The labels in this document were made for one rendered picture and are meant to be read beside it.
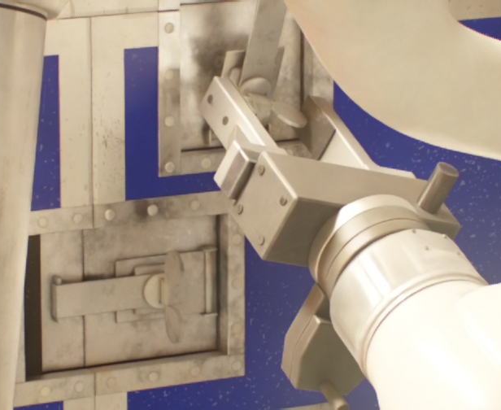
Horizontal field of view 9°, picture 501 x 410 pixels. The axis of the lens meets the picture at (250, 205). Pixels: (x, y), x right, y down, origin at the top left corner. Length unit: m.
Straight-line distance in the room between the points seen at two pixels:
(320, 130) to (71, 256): 0.18
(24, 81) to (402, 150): 0.77
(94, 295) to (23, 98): 0.68
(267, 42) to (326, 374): 0.23
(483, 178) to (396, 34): 0.70
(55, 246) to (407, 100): 0.56
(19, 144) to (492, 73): 0.29
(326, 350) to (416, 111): 0.42
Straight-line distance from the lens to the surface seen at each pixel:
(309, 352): 1.94
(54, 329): 2.07
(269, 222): 1.92
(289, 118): 2.05
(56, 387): 2.06
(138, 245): 2.08
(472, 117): 1.58
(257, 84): 2.06
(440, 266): 1.87
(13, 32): 1.39
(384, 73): 1.51
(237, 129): 1.99
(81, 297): 2.06
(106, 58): 2.02
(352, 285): 1.88
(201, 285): 2.10
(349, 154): 2.03
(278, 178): 1.92
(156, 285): 2.08
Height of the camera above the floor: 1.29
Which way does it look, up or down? 13 degrees down
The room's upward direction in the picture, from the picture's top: straight up
